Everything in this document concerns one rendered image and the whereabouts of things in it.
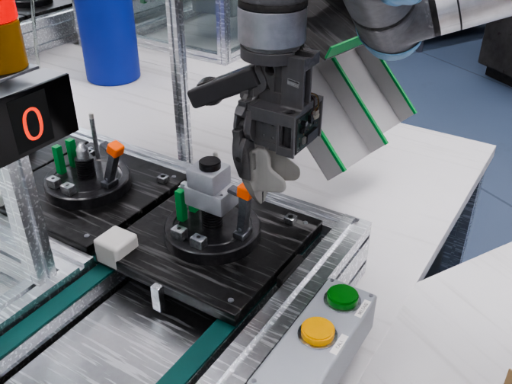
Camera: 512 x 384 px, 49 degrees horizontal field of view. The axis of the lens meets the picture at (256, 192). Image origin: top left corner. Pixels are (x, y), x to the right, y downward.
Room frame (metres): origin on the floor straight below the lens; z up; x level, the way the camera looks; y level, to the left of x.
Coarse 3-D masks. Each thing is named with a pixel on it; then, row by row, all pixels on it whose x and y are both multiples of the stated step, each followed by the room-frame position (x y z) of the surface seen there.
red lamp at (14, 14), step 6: (0, 0) 0.56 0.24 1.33; (6, 0) 0.56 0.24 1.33; (12, 0) 0.57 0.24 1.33; (0, 6) 0.56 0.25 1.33; (6, 6) 0.56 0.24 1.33; (12, 6) 0.57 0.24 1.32; (0, 12) 0.55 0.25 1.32; (6, 12) 0.56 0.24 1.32; (12, 12) 0.57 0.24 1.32; (0, 18) 0.55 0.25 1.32; (6, 18) 0.56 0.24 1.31; (12, 18) 0.56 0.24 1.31
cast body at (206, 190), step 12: (192, 168) 0.66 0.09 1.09; (204, 168) 0.66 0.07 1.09; (216, 168) 0.66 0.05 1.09; (228, 168) 0.67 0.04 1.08; (192, 180) 0.66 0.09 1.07; (204, 180) 0.65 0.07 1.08; (216, 180) 0.65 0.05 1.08; (228, 180) 0.67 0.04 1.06; (192, 192) 0.66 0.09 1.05; (204, 192) 0.65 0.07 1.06; (216, 192) 0.65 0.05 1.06; (192, 204) 0.66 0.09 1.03; (204, 204) 0.65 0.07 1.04; (216, 204) 0.64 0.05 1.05; (228, 204) 0.65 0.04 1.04
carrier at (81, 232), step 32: (64, 160) 0.82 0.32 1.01; (96, 160) 0.86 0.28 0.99; (128, 160) 0.90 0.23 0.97; (64, 192) 0.75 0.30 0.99; (96, 192) 0.76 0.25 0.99; (128, 192) 0.79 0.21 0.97; (160, 192) 0.79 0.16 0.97; (64, 224) 0.70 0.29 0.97; (96, 224) 0.70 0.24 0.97; (128, 224) 0.71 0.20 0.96
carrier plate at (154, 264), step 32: (160, 224) 0.70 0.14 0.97; (288, 224) 0.70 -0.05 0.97; (320, 224) 0.70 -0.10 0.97; (96, 256) 0.63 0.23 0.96; (128, 256) 0.62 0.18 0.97; (160, 256) 0.62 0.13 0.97; (256, 256) 0.62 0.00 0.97; (288, 256) 0.62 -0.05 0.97; (192, 288) 0.55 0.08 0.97; (224, 288) 0.55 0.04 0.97; (256, 288) 0.55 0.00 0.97; (224, 320) 0.51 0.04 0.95
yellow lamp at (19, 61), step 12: (0, 24) 0.56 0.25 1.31; (12, 24) 0.56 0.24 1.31; (0, 36) 0.55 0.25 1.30; (12, 36) 0.56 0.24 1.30; (0, 48) 0.55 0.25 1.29; (12, 48) 0.56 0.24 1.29; (24, 48) 0.58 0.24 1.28; (0, 60) 0.55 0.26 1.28; (12, 60) 0.55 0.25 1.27; (24, 60) 0.57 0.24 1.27; (0, 72) 0.55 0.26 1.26; (12, 72) 0.55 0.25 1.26
